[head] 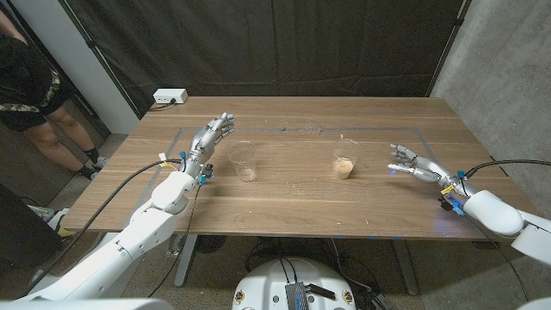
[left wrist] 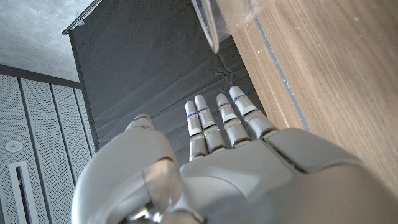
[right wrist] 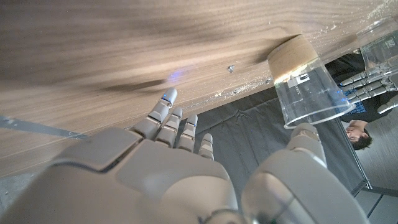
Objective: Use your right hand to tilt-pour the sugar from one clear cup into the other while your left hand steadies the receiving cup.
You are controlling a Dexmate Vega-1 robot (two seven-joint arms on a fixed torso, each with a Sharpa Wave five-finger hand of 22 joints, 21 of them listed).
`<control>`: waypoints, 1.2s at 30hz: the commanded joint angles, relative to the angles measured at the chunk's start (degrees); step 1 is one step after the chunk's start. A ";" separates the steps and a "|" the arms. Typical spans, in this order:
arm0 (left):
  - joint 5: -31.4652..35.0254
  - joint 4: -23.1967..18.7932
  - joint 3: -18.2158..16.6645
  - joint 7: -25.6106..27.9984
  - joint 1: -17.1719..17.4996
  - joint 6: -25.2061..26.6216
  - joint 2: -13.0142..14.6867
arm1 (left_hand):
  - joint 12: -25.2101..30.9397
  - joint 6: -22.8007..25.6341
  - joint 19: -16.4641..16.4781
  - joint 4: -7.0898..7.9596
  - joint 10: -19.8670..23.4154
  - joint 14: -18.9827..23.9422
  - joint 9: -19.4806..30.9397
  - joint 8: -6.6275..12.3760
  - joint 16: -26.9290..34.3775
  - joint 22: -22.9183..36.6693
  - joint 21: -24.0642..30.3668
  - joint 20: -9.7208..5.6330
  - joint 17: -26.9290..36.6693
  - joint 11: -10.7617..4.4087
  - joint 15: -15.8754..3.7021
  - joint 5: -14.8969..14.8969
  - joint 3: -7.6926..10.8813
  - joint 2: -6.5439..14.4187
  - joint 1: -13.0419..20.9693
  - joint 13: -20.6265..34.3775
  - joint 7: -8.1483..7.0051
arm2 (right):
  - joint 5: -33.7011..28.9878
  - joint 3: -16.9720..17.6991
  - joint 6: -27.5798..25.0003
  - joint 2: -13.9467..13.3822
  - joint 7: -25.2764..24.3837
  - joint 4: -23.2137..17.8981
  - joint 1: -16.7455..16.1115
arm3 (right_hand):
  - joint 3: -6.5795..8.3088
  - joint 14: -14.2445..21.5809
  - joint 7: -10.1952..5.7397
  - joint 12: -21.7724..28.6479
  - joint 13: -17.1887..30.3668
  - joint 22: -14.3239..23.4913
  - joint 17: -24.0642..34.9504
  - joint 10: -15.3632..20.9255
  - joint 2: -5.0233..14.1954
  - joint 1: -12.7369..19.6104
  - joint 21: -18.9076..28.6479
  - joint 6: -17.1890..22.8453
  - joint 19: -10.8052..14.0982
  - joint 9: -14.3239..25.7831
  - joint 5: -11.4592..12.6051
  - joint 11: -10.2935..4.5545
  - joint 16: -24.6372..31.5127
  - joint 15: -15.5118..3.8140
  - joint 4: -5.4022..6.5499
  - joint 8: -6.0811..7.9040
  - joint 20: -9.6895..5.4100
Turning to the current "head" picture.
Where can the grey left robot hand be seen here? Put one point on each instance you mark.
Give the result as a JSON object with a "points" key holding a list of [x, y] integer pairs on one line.
{"points": [[202, 144]]}

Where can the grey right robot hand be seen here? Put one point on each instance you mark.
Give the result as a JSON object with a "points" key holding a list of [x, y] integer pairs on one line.
{"points": [[424, 169]]}

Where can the clear plastic cup with sugar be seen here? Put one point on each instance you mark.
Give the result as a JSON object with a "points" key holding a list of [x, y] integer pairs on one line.
{"points": [[343, 168]]}

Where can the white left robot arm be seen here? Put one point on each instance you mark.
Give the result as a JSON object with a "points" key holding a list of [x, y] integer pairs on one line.
{"points": [[142, 228]]}

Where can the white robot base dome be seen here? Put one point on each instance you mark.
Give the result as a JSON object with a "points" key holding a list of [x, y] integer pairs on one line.
{"points": [[267, 284]]}

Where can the black bar on robot base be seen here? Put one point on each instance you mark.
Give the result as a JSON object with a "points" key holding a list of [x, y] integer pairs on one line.
{"points": [[322, 292]]}

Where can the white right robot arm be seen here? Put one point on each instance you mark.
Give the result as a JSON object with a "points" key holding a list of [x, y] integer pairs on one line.
{"points": [[495, 213]]}

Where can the white power strip box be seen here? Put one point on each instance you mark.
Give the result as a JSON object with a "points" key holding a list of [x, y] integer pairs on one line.
{"points": [[170, 95]]}

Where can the grey metal table leg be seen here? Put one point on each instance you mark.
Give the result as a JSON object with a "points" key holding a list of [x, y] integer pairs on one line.
{"points": [[404, 267], [187, 258]]}

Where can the black round floor object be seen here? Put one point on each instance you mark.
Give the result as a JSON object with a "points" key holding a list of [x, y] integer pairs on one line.
{"points": [[211, 244]]}

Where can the person in black camo shorts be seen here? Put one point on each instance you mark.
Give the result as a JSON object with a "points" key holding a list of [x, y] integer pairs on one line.
{"points": [[47, 146]]}

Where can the grey finned electronics box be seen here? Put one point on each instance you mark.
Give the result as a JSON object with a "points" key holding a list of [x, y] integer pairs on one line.
{"points": [[297, 297]]}

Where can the large black bulky object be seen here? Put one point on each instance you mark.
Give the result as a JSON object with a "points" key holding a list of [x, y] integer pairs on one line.
{"points": [[26, 232]]}

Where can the white robot torso edge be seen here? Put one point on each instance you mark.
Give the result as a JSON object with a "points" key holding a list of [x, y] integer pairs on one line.
{"points": [[86, 305]]}

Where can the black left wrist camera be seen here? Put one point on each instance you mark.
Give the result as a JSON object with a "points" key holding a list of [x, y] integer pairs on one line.
{"points": [[206, 172]]}

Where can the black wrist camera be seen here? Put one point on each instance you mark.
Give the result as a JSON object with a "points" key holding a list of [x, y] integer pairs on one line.
{"points": [[206, 172], [452, 206]]}

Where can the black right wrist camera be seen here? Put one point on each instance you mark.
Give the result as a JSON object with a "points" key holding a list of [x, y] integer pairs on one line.
{"points": [[452, 206]]}

